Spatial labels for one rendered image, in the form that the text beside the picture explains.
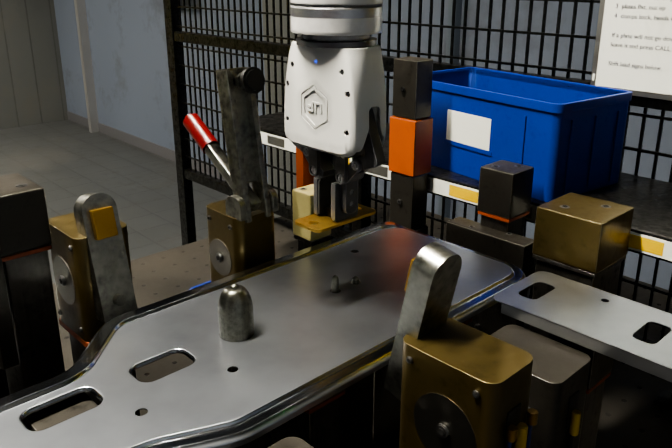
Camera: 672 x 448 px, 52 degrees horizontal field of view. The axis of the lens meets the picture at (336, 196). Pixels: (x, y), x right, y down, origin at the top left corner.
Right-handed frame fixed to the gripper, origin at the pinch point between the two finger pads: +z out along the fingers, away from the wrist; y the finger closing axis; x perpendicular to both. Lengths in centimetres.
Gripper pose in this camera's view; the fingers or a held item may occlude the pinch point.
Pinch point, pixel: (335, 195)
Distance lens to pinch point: 68.1
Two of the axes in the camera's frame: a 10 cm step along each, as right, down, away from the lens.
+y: 6.9, 2.3, -6.8
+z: 0.0, 9.5, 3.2
